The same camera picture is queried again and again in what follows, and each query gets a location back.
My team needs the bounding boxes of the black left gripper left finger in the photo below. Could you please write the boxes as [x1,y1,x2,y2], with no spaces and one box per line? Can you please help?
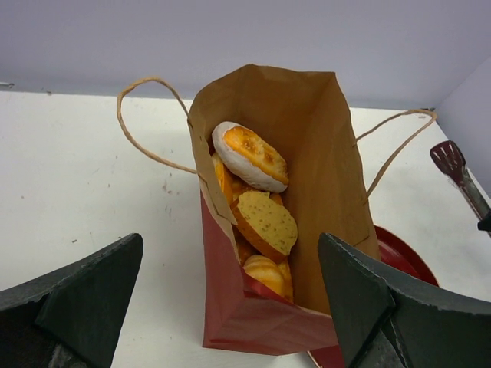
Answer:
[1,233,143,367]

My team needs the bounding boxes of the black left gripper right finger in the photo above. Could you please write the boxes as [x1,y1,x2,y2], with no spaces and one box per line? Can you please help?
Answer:
[318,233,490,367]

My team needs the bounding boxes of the braided orange bread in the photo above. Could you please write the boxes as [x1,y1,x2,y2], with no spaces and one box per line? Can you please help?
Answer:
[243,255,294,302]

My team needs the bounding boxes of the herb bread slice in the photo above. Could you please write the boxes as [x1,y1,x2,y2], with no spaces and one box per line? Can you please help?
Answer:
[231,191,298,264]

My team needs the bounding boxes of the metal tongs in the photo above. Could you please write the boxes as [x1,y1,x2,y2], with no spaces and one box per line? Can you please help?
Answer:
[430,140,490,220]

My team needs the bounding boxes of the white-rimmed round bread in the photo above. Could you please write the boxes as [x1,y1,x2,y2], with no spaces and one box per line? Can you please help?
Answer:
[212,121,289,193]

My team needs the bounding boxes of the red brown paper bag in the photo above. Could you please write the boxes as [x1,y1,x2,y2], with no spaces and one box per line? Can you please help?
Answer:
[184,64,379,356]

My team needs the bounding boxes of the orange bread in bag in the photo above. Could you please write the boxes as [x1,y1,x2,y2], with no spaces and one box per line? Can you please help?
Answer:
[211,152,233,205]

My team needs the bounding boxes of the red round plate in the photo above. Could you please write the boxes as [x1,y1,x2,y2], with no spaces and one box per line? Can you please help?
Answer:
[308,225,439,368]

